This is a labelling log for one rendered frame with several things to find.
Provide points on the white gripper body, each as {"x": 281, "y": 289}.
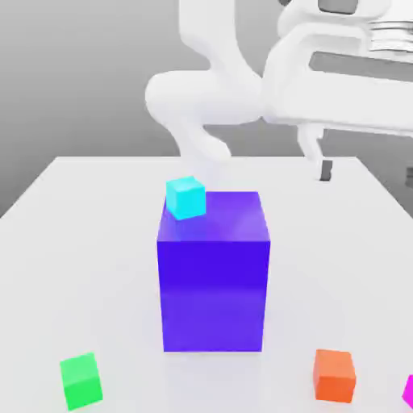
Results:
{"x": 338, "y": 100}

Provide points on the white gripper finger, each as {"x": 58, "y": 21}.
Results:
{"x": 410, "y": 173}
{"x": 310, "y": 142}

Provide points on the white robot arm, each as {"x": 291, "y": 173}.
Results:
{"x": 206, "y": 93}

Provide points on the small cyan cube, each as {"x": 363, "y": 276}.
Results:
{"x": 187, "y": 200}

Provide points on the small orange cube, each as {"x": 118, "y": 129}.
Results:
{"x": 334, "y": 377}

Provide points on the small magenta cube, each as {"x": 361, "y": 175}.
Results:
{"x": 409, "y": 392}

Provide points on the small green cube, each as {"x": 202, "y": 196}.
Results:
{"x": 80, "y": 384}

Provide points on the large purple box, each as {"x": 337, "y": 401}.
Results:
{"x": 213, "y": 290}

